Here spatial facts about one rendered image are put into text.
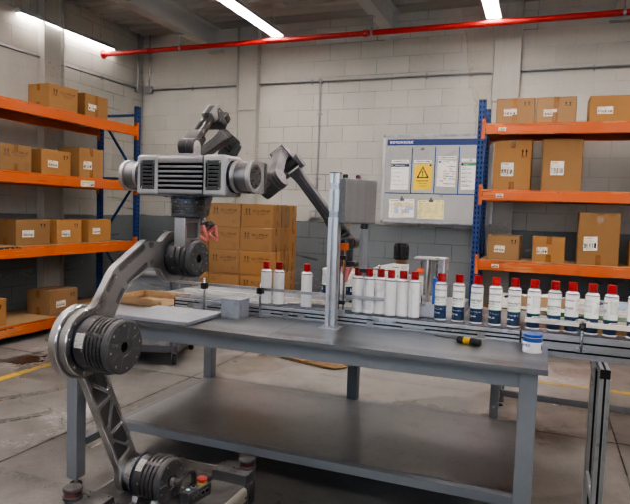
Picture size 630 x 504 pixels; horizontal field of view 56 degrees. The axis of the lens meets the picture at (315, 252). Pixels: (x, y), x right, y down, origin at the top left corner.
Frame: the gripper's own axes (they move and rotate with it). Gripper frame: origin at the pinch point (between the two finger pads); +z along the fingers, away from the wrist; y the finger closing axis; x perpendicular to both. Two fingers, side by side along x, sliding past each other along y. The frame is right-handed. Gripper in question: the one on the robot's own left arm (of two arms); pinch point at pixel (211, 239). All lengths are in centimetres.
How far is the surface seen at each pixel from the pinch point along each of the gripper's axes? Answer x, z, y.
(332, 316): -37, 68, -20
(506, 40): -225, -99, 429
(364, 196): -78, 34, -14
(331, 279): -46, 55, -19
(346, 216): -68, 38, -21
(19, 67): 191, -368, 234
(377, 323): -49, 81, -8
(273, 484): 44, 116, -2
